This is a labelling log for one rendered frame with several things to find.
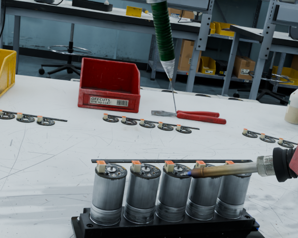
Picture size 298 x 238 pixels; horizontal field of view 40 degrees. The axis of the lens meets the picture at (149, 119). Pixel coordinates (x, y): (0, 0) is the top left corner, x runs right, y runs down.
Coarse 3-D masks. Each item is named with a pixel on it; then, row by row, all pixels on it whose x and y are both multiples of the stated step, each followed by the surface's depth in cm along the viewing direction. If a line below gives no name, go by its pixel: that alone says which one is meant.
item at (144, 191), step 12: (144, 168) 32; (132, 180) 32; (144, 180) 31; (156, 180) 32; (132, 192) 32; (144, 192) 31; (156, 192) 32; (132, 204) 32; (144, 204) 32; (132, 216) 32; (144, 216) 32
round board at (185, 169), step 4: (176, 164) 34; (180, 164) 34; (164, 168) 33; (184, 168) 34; (188, 168) 34; (168, 172) 32; (172, 172) 32; (176, 172) 32; (180, 172) 33; (184, 172) 33; (172, 176) 32; (176, 176) 32; (180, 176) 32; (184, 176) 32; (188, 176) 32
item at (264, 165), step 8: (264, 160) 29; (272, 160) 28; (200, 168) 31; (208, 168) 31; (216, 168) 31; (224, 168) 30; (232, 168) 30; (240, 168) 30; (248, 168) 29; (256, 168) 29; (264, 168) 29; (272, 168) 28; (192, 176) 32; (200, 176) 31; (208, 176) 31; (216, 176) 31; (264, 176) 29
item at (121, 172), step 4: (112, 164) 32; (116, 164) 32; (116, 168) 32; (120, 168) 32; (124, 168) 32; (96, 172) 31; (104, 172) 31; (108, 172) 30; (116, 172) 31; (120, 172) 31; (124, 172) 31; (100, 176) 30; (104, 176) 30; (108, 176) 30; (112, 176) 30; (116, 176) 30; (120, 176) 30; (124, 176) 31
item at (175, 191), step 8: (176, 168) 33; (168, 176) 32; (160, 184) 33; (168, 184) 32; (176, 184) 32; (184, 184) 32; (160, 192) 33; (168, 192) 33; (176, 192) 32; (184, 192) 33; (160, 200) 33; (168, 200) 33; (176, 200) 33; (184, 200) 33; (160, 208) 33; (168, 208) 33; (176, 208) 33; (184, 208) 34; (160, 216) 33; (168, 216) 33; (176, 216) 33
